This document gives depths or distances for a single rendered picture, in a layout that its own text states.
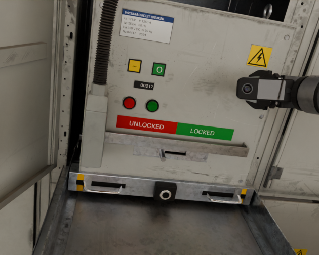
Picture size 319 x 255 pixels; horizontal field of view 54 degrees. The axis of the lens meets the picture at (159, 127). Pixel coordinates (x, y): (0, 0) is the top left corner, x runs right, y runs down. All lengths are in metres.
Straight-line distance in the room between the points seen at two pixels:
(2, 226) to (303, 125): 1.06
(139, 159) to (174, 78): 0.25
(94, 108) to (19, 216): 0.61
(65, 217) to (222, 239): 0.41
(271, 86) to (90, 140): 0.41
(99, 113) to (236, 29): 0.38
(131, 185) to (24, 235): 0.49
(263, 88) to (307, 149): 0.53
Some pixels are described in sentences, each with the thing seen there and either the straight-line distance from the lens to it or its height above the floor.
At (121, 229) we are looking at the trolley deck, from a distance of 0.84.
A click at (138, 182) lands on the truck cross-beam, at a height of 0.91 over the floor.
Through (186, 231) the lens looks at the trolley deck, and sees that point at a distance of 0.88.
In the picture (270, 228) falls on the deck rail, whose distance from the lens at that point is 0.93.
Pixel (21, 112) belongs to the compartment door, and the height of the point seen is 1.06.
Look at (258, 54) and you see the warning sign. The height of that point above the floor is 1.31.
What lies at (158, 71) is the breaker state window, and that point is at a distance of 0.78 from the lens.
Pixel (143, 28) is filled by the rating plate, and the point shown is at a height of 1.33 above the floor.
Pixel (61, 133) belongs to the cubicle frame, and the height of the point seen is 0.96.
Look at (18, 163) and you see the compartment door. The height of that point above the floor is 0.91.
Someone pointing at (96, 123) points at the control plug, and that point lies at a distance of 0.71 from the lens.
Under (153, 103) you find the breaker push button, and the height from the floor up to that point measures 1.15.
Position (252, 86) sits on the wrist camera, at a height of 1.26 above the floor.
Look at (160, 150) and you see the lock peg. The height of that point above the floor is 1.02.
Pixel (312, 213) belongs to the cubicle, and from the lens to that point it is 1.35.
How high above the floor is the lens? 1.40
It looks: 23 degrees down
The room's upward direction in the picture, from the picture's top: 11 degrees clockwise
